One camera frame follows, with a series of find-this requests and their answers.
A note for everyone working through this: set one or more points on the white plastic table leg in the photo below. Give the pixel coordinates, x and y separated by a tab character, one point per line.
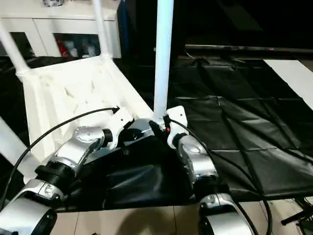
100	27
12	144
12	46
163	58

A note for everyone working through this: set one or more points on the white plastic table top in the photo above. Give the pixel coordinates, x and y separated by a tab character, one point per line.
73	93

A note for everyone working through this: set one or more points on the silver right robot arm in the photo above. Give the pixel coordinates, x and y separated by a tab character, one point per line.
200	166

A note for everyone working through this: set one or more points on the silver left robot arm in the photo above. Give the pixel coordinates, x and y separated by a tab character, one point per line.
68	156

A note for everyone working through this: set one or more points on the black mat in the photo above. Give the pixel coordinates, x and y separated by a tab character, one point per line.
244	112

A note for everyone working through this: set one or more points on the red bottle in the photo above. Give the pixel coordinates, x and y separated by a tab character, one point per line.
61	48

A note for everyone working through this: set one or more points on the white cabinet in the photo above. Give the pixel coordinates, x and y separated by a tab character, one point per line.
54	24

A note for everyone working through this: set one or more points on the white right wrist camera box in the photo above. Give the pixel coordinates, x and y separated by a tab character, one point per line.
177	117

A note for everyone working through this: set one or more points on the silver metal rail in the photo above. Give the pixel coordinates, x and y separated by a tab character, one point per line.
249	48

